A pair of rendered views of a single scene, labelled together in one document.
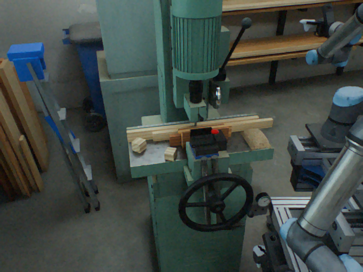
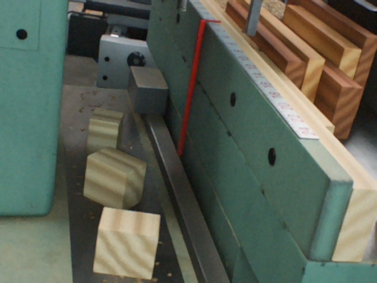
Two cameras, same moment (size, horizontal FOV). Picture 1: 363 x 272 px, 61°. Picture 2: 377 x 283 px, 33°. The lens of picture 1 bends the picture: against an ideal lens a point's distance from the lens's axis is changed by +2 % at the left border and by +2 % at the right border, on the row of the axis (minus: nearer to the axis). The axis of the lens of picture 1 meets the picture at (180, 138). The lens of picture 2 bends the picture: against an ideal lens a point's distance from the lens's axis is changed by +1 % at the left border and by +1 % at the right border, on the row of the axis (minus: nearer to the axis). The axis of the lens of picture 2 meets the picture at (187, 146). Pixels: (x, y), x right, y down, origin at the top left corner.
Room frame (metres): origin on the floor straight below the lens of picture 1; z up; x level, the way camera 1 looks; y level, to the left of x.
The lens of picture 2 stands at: (1.25, 0.54, 1.11)
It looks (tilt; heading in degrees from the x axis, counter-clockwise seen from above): 25 degrees down; 264
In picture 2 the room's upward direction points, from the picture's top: 10 degrees clockwise
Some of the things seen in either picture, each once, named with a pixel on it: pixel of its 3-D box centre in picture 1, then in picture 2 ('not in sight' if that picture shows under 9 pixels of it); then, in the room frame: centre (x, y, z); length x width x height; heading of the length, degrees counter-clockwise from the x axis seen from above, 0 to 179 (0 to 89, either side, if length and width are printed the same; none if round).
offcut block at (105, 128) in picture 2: not in sight; (105, 132); (1.28, -0.07, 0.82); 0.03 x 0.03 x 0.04; 84
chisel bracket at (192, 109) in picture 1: (195, 108); not in sight; (1.17, -0.07, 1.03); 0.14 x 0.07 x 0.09; 10
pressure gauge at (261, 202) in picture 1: (262, 200); not in sight; (0.99, -0.36, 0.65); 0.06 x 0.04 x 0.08; 100
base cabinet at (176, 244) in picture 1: (189, 203); not in sight; (1.26, -0.04, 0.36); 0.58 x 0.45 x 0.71; 10
